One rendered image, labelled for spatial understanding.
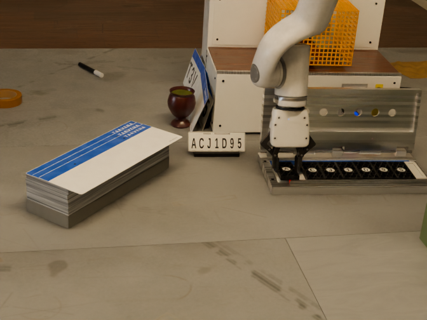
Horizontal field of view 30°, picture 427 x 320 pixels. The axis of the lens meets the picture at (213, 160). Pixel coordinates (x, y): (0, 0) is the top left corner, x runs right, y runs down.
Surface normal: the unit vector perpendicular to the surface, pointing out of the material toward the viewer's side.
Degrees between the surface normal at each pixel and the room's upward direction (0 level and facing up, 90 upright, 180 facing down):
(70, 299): 0
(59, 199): 90
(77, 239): 0
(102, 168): 0
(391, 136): 83
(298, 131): 78
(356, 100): 83
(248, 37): 90
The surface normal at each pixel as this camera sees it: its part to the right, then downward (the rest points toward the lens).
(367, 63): 0.06, -0.90
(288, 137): 0.14, 0.22
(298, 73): 0.39, 0.24
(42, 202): -0.53, 0.34
